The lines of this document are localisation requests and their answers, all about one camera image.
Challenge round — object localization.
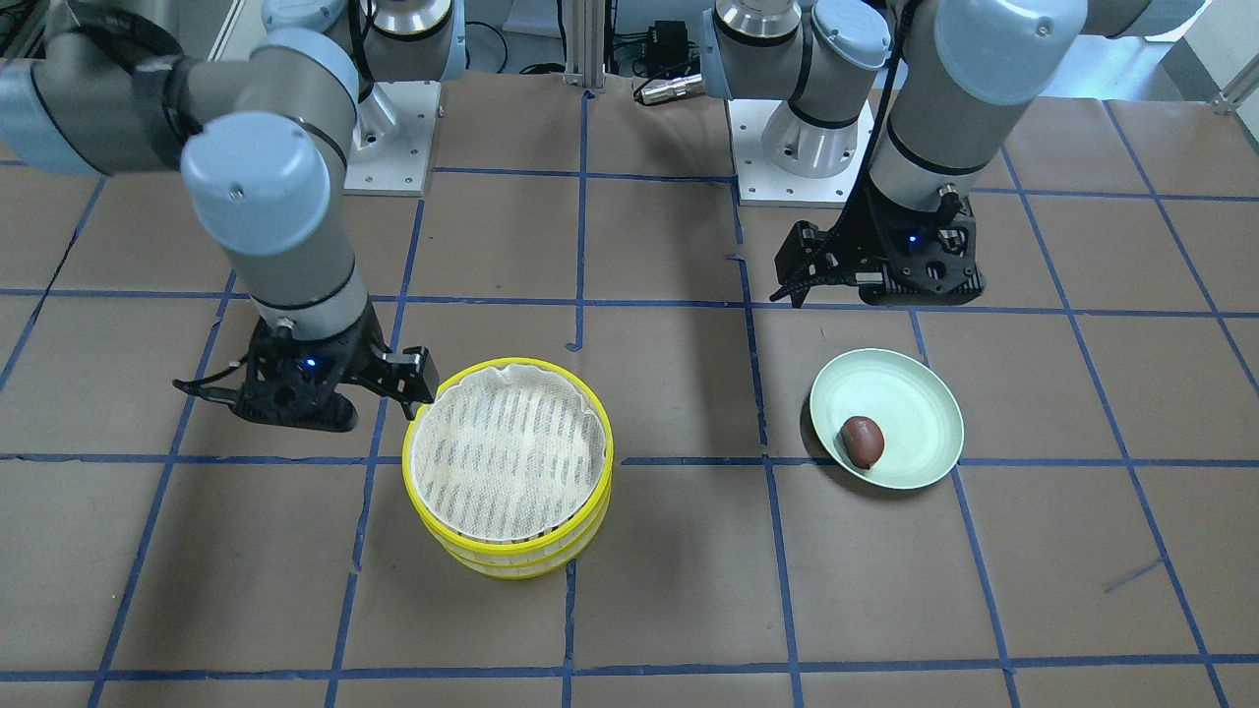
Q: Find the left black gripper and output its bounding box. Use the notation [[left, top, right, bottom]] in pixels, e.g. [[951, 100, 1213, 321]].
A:
[[769, 183, 988, 307]]

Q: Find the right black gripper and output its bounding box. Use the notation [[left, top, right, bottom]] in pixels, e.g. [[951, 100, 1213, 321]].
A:
[[234, 304, 439, 432]]

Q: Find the yellow steamer layer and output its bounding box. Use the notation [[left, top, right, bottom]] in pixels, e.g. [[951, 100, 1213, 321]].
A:
[[403, 357, 614, 556], [438, 499, 611, 581]]

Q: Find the brown steamed bun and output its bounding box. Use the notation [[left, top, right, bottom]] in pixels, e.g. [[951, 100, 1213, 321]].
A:
[[838, 414, 886, 470]]

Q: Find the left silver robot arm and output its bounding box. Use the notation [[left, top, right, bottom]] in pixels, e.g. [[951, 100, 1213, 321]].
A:
[[697, 1, 1200, 307]]

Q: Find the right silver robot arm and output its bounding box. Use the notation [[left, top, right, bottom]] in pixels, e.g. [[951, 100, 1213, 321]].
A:
[[3, 1, 466, 432]]

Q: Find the light green plate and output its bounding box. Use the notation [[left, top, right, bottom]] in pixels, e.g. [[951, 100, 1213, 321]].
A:
[[810, 348, 964, 490]]

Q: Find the black power adapter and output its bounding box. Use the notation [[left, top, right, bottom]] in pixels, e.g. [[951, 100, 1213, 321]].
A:
[[630, 20, 692, 78]]

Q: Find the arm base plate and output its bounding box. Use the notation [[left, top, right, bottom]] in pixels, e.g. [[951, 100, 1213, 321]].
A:
[[726, 100, 872, 207], [342, 81, 442, 198]]

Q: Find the aluminium frame post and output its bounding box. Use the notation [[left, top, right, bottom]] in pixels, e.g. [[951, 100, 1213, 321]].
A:
[[559, 1, 612, 94]]

